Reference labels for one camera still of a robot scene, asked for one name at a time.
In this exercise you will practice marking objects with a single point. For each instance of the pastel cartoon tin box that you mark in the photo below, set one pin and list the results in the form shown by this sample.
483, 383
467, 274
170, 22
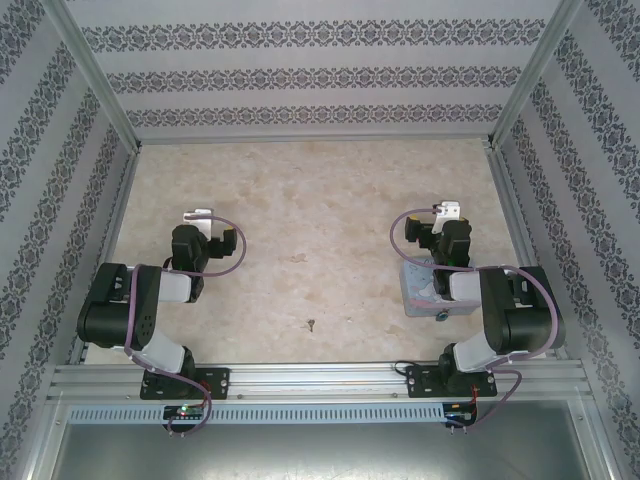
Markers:
420, 290

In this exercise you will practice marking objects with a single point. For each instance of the small padlock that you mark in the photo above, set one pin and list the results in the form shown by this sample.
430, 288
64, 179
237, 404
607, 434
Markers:
442, 315

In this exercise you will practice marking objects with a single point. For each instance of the small metal key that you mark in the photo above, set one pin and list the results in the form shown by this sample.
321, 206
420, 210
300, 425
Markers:
311, 326

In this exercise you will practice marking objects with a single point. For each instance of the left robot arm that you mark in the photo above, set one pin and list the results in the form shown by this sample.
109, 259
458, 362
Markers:
150, 325

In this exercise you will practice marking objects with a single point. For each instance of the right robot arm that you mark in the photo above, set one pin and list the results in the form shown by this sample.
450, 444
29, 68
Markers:
500, 320

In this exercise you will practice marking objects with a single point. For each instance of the left controller circuit board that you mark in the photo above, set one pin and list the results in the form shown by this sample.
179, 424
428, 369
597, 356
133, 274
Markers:
184, 412

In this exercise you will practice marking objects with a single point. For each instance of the controller circuit board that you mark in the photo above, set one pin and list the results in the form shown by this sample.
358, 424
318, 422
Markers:
184, 412
459, 416

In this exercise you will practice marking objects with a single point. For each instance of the right controller circuit board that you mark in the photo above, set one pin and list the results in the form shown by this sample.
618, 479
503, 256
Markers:
459, 416

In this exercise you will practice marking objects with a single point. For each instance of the grey sheet metal panel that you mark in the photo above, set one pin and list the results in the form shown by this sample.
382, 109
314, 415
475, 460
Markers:
320, 450

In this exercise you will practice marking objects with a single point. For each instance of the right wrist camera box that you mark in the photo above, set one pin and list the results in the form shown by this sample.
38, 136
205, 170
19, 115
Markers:
447, 212

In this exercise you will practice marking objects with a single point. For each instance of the aluminium table side rail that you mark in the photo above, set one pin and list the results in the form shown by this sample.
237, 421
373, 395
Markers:
107, 250
515, 210

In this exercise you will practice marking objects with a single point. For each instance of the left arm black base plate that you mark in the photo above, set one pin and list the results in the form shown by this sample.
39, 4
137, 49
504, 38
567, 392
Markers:
215, 382

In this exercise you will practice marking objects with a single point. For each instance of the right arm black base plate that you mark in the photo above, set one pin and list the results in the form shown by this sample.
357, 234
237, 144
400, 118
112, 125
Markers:
422, 381

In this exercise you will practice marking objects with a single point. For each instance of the aluminium mounting rail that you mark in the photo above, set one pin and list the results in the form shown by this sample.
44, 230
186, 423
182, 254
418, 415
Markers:
320, 380

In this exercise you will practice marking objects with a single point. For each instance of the aluminium frame post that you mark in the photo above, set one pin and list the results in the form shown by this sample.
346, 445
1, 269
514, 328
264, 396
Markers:
95, 75
537, 75

